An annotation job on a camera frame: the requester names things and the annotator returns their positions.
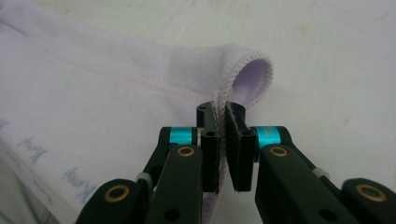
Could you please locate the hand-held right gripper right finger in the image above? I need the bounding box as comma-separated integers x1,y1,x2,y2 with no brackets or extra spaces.
224,101,258,193

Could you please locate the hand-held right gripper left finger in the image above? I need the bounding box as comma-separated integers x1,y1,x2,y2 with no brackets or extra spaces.
195,101,222,194

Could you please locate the lilac printed towel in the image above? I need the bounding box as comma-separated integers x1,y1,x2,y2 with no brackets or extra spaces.
0,3,276,224

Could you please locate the white gridded mat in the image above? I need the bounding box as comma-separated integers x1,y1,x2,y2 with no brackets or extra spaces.
0,0,396,224

